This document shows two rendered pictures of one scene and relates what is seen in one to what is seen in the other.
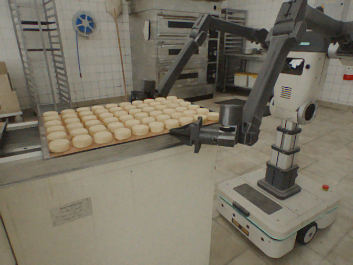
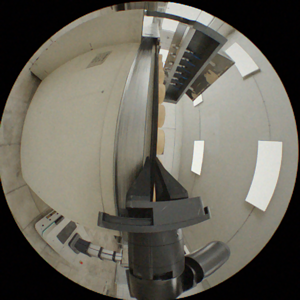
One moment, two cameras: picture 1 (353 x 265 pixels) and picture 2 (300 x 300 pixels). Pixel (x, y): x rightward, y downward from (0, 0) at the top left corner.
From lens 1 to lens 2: 0.65 m
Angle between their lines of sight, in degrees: 40
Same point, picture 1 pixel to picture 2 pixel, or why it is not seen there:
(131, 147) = (137, 96)
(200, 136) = (167, 237)
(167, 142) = (124, 157)
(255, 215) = (55, 228)
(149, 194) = (62, 120)
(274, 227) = (48, 237)
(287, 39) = not seen: hidden behind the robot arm
